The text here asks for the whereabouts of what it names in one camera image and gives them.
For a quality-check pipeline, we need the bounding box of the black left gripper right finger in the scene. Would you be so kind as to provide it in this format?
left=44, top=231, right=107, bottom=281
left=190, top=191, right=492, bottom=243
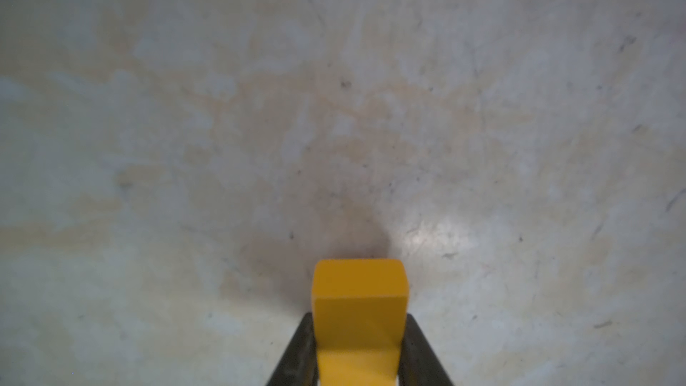
left=398, top=314, right=454, bottom=386

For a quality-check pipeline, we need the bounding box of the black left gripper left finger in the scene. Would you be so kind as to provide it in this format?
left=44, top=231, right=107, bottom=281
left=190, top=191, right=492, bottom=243
left=266, top=313, right=319, bottom=386

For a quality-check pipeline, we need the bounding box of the orange-yellow square block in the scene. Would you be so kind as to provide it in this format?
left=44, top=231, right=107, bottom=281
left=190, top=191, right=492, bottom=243
left=311, top=259, right=409, bottom=385

